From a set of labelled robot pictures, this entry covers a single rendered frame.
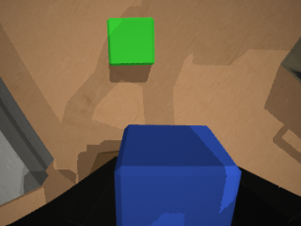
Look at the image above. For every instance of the brown cardboard box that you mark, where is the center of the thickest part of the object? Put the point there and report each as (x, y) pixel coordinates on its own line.
(103, 158)

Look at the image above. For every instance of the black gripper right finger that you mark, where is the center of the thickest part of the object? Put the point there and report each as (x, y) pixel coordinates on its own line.
(262, 203)

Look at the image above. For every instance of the blue block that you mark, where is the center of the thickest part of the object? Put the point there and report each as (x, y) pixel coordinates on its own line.
(174, 175)

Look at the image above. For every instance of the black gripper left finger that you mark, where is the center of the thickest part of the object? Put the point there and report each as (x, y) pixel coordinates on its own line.
(91, 202)

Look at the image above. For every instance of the green block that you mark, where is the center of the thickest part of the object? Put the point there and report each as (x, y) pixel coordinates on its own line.
(130, 41)

